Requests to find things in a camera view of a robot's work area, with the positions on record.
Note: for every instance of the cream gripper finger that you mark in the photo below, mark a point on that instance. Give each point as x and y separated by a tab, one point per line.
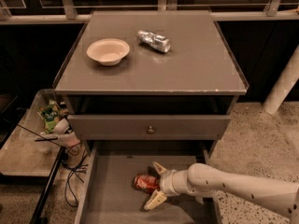
156	198
159	168

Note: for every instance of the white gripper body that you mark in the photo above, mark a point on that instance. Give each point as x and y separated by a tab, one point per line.
167	181

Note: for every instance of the red coke can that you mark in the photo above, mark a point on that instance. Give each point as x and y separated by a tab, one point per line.
147	183

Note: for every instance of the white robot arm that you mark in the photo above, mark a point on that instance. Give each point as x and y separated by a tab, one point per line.
256	160

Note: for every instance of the open middle drawer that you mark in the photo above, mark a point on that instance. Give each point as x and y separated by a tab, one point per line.
109	196

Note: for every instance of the grey drawer cabinet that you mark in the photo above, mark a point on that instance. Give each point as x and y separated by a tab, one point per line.
197	76

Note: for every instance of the top drawer with knob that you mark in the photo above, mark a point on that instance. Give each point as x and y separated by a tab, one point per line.
149	127

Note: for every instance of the silver crushed can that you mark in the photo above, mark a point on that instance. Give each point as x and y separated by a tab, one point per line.
158	42

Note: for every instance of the white cup in bin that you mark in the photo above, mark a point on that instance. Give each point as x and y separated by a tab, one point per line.
61	127

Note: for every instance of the green snack bag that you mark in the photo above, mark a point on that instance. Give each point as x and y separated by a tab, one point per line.
51	114

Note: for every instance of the white paper bowl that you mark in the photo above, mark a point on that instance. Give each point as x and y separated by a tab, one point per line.
109	51

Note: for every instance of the metal railing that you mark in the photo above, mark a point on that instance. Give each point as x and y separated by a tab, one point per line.
79	11

